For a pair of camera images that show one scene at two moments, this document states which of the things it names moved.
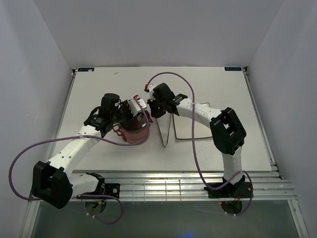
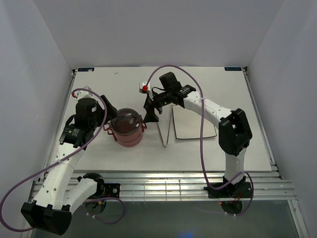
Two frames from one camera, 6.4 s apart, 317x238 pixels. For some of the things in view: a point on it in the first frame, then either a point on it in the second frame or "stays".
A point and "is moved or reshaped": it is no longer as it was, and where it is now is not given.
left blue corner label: [86, 69] stays
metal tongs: [164, 122] stays
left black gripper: [126, 105] → [111, 111]
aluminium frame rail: [189, 186] stays
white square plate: [184, 127] stays
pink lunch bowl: [136, 138] → [131, 143]
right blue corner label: [232, 69] stays
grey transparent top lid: [135, 123] is moved or reshaped
